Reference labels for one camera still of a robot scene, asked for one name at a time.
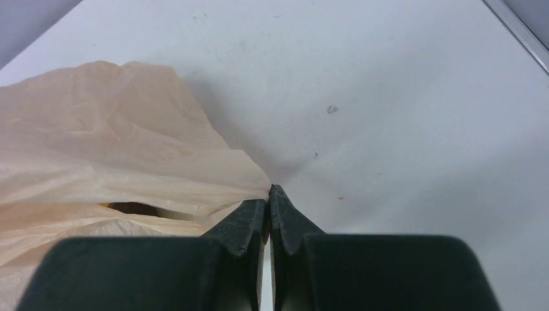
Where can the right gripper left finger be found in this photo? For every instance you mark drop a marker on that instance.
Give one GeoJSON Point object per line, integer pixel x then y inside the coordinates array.
{"type": "Point", "coordinates": [219, 270]}

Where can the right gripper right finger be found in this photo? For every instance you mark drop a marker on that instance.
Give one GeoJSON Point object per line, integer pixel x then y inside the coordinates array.
{"type": "Point", "coordinates": [315, 270]}

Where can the beige plastic bag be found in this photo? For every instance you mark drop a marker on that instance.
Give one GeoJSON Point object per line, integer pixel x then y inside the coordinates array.
{"type": "Point", "coordinates": [109, 150]}

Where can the aluminium rail frame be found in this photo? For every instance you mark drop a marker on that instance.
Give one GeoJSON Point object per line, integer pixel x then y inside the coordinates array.
{"type": "Point", "coordinates": [528, 22]}

